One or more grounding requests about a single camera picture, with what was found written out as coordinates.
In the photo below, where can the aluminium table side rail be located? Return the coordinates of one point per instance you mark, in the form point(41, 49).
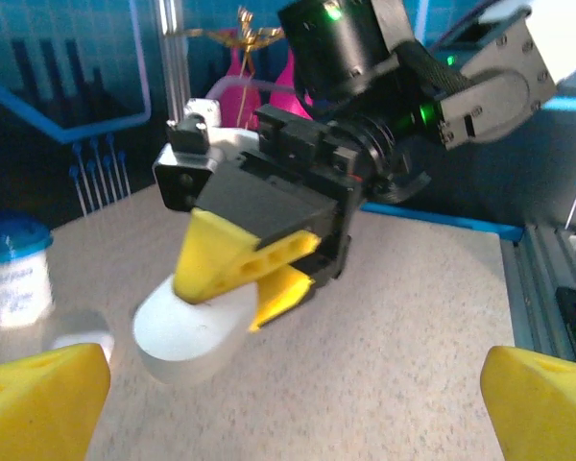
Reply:
point(533, 288)

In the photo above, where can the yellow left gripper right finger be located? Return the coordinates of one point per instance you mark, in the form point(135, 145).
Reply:
point(547, 413)

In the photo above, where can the blue lidded white cup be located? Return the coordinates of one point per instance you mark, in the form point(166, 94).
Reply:
point(14, 288)

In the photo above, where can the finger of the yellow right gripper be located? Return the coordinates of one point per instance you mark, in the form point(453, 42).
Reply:
point(283, 293)
point(211, 259)

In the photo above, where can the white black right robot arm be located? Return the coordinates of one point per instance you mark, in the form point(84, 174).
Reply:
point(571, 38)

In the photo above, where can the pale grey oval charging case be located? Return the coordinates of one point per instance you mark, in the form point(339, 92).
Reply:
point(187, 336)

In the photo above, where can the white rectangular charging case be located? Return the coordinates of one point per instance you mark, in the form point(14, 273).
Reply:
point(93, 338)

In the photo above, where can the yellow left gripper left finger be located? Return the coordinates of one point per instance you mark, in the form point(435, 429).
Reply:
point(33, 413)

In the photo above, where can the aluminium frame post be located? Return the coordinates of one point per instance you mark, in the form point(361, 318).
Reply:
point(173, 57)

